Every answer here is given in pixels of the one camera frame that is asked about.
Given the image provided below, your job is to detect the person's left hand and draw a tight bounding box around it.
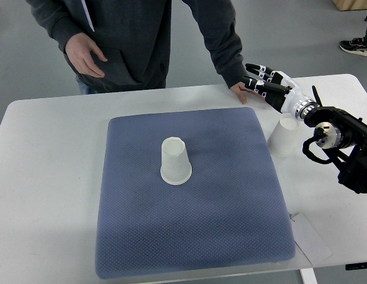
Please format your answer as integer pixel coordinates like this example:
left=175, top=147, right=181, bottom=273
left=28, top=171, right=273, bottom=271
left=230, top=82, right=264, bottom=105

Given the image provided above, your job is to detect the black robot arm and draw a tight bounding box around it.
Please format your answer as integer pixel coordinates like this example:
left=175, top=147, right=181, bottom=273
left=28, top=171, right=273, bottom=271
left=241, top=63, right=367, bottom=194

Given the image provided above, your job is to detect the white paper cup on cushion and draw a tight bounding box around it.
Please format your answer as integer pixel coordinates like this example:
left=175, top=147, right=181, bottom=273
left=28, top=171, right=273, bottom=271
left=160, top=137, right=192, bottom=185

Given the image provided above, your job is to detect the black sneaker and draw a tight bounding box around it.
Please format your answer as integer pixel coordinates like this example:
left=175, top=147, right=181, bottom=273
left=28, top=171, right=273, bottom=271
left=339, top=38, right=367, bottom=57

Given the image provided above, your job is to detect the white table leg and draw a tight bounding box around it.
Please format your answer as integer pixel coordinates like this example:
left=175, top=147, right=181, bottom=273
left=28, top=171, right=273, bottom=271
left=300, top=268, right=318, bottom=284

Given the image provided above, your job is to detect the black table control panel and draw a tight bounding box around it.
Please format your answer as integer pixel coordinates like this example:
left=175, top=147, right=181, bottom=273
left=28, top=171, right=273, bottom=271
left=345, top=262, right=367, bottom=271

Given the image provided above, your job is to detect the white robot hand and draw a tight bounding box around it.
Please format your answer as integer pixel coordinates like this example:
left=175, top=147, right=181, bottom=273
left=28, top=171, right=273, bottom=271
left=241, top=63, right=316, bottom=118

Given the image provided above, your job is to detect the person's right hand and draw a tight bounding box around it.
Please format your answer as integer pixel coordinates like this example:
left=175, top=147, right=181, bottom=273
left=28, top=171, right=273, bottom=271
left=65, top=33, right=108, bottom=78

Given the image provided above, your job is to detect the white paper tag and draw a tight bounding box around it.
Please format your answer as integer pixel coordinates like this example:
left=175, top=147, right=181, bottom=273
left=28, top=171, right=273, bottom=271
left=290, top=213, right=333, bottom=266

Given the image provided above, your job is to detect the wooden box corner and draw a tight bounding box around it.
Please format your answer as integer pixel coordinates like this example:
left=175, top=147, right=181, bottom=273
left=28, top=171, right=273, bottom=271
left=332, top=0, right=367, bottom=11

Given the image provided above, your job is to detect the white paper cup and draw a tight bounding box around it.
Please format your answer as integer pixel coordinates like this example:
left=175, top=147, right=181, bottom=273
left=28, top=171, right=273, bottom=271
left=160, top=137, right=192, bottom=185
left=267, top=114, right=299, bottom=157

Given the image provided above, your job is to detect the blue textured cushion mat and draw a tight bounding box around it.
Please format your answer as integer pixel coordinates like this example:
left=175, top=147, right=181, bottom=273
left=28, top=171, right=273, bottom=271
left=95, top=107, right=295, bottom=279

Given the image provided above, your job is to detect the dark grey hoodie person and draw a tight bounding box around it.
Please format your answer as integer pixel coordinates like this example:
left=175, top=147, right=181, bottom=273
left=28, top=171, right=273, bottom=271
left=29, top=1, right=247, bottom=93

